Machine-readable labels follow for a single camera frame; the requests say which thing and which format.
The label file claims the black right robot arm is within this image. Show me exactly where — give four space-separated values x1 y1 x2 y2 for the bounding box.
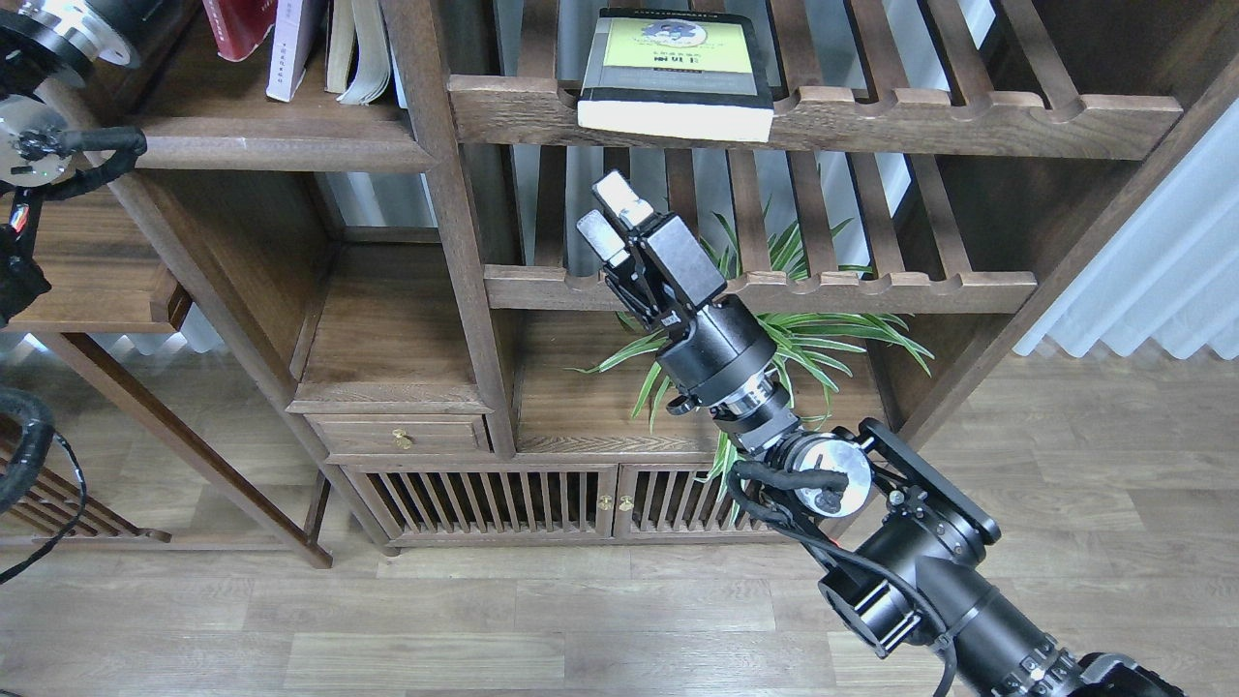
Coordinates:
577 171 1180 696

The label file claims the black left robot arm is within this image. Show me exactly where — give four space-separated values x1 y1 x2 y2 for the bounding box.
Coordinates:
1 1 186 322

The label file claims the dark wooden side table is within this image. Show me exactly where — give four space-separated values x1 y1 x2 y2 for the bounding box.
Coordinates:
2 184 332 568

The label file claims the dark wooden bookshelf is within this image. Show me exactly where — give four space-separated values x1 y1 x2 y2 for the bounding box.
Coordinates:
40 1 1237 548

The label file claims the red cover book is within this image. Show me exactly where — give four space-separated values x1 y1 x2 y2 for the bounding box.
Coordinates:
202 0 278 62

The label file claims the beige upright book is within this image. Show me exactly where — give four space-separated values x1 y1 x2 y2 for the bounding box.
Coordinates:
325 0 357 94

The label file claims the green spider plant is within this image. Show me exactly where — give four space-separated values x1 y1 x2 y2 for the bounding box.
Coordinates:
593 241 929 517

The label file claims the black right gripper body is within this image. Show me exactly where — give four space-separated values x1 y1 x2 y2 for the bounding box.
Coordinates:
603 213 779 416

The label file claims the yellow and black book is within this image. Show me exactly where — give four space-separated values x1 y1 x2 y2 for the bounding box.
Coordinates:
576 7 774 144

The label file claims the white lavender book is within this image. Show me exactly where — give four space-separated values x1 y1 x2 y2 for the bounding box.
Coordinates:
265 0 327 103

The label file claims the white pleated curtain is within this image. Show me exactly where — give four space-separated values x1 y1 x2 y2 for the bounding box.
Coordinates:
1014 106 1238 360

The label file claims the open-paged upright book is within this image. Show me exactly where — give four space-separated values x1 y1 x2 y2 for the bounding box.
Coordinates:
337 1 392 105

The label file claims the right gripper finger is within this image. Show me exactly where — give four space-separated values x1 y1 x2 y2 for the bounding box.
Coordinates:
576 210 632 269
591 170 655 232

